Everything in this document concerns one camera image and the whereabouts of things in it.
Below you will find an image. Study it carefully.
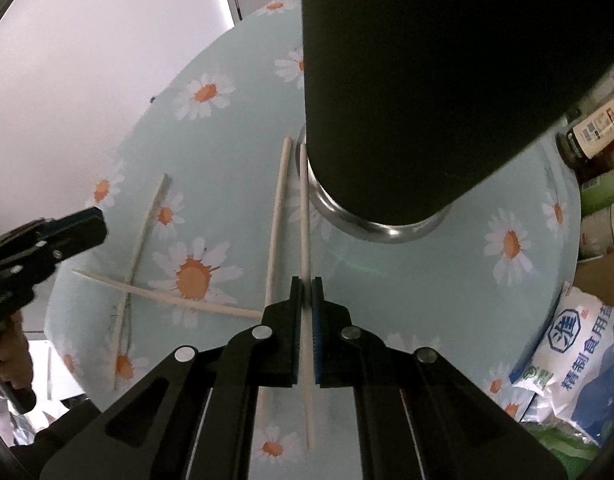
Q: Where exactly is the white blue salt bag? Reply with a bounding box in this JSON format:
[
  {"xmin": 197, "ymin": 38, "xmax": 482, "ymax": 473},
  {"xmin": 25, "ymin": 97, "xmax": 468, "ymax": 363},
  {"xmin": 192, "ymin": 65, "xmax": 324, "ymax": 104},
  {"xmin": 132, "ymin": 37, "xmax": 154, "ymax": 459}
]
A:
[{"xmin": 513, "ymin": 287, "xmax": 614, "ymax": 446}]

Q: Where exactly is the beige chopstick lying across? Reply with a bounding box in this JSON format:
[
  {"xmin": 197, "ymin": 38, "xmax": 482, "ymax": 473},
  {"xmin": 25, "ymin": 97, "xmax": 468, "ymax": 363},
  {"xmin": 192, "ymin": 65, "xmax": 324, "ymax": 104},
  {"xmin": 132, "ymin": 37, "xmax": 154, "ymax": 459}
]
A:
[{"xmin": 72, "ymin": 270, "xmax": 263, "ymax": 321}]

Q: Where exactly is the black utensil holder cup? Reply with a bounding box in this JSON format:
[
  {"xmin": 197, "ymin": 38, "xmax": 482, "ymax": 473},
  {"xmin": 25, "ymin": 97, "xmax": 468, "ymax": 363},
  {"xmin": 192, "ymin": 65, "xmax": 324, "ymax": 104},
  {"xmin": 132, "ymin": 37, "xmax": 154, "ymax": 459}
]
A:
[{"xmin": 301, "ymin": 0, "xmax": 614, "ymax": 243}]

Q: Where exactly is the beige chopstick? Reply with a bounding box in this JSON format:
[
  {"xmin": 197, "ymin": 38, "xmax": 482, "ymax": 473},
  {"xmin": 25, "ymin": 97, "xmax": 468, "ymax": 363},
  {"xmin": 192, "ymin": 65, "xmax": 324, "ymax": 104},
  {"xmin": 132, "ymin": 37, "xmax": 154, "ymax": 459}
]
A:
[
  {"xmin": 256, "ymin": 138, "xmax": 293, "ymax": 426},
  {"xmin": 108, "ymin": 173, "xmax": 169, "ymax": 361},
  {"xmin": 298, "ymin": 143, "xmax": 317, "ymax": 452}
]

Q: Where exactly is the person's left hand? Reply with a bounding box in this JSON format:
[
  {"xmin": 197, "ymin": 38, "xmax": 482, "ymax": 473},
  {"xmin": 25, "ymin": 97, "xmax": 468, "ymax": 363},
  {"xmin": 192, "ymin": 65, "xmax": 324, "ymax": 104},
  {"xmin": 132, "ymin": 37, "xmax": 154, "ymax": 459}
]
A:
[{"xmin": 0, "ymin": 310, "xmax": 34, "ymax": 390}]

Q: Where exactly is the beige chopstick on table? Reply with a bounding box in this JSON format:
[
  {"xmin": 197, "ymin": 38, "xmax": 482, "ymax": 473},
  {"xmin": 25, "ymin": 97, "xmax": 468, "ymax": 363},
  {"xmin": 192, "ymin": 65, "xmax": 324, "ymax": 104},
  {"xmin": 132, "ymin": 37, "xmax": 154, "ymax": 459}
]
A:
[{"xmin": 256, "ymin": 138, "xmax": 293, "ymax": 426}]

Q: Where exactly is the daisy print tablecloth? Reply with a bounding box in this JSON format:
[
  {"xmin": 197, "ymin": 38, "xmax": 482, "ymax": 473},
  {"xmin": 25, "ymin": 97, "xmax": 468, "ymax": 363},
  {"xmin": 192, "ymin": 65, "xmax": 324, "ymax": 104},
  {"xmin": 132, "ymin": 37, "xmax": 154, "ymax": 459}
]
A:
[{"xmin": 42, "ymin": 0, "xmax": 584, "ymax": 480}]

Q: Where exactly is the dark sauce bottle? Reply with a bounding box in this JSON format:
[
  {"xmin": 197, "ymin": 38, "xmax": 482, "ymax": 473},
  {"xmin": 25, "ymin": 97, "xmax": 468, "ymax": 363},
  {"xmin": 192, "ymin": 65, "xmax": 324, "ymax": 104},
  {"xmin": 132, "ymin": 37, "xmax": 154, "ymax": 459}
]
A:
[{"xmin": 557, "ymin": 99, "xmax": 614, "ymax": 169}]

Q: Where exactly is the green plastic package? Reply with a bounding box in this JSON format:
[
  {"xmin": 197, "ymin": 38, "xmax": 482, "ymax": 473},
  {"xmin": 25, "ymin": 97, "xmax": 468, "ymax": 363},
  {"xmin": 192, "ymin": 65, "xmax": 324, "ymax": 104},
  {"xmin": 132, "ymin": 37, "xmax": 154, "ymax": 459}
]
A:
[{"xmin": 521, "ymin": 422, "xmax": 600, "ymax": 479}]

